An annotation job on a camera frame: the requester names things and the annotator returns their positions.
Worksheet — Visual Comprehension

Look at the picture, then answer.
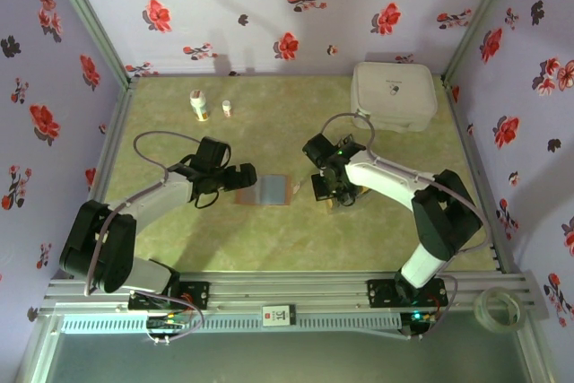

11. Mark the brown cardboard piece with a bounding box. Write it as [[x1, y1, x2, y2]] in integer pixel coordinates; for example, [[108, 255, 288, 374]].
[[235, 174, 303, 208]]

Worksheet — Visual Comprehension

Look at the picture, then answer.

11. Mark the large white pill bottle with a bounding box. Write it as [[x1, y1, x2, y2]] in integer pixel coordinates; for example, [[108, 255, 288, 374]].
[[188, 90, 212, 123]]

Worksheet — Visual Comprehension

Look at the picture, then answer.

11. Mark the white zipped pouch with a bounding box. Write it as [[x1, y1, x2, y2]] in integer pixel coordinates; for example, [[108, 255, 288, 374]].
[[351, 61, 439, 134]]

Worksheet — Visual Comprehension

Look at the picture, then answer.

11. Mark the red white label tag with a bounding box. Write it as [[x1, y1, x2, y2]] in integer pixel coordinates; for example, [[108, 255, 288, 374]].
[[261, 304, 298, 328]]

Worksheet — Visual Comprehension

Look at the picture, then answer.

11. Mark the green circuit board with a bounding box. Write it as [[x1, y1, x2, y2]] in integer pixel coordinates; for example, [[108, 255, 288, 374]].
[[410, 309, 439, 326], [146, 313, 192, 330]]

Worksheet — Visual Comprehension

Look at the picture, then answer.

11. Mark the clear tape roll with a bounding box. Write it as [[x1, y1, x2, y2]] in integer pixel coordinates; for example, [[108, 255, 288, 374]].
[[474, 286, 526, 335]]

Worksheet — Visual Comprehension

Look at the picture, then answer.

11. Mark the black looped gripper cable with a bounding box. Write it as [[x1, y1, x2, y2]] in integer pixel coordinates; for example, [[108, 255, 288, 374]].
[[192, 189, 222, 211]]

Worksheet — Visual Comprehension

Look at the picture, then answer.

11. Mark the left arm grey camera cable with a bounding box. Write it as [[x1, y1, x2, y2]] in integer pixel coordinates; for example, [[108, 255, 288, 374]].
[[84, 130, 203, 297]]

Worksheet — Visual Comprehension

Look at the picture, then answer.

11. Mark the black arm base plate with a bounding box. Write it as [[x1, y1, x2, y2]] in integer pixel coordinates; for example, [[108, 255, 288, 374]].
[[366, 278, 448, 309], [127, 281, 212, 312]]

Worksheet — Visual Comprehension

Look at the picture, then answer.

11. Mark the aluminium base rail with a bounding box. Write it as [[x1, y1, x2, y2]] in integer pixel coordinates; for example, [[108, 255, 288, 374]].
[[38, 269, 551, 319]]

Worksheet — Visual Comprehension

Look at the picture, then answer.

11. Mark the aluminium side rail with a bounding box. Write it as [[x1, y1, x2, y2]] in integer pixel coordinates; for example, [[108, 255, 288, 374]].
[[441, 75, 517, 274], [71, 77, 141, 277]]

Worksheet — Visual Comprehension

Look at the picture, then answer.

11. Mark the grey base cable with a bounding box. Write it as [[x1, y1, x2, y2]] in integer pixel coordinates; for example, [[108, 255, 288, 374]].
[[398, 272, 459, 342], [143, 291, 206, 347]]

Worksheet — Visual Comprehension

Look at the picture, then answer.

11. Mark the white slotted cable duct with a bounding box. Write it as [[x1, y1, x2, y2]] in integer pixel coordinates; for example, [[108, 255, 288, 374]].
[[60, 313, 403, 335]]

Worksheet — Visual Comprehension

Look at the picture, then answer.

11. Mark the aluminium corner post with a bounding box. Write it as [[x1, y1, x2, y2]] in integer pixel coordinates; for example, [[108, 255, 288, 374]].
[[441, 0, 524, 83], [42, 0, 141, 88]]

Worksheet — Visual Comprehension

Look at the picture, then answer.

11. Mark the aluminium frame leg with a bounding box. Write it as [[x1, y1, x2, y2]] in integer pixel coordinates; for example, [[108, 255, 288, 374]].
[[515, 326, 560, 383], [15, 315, 64, 383]]

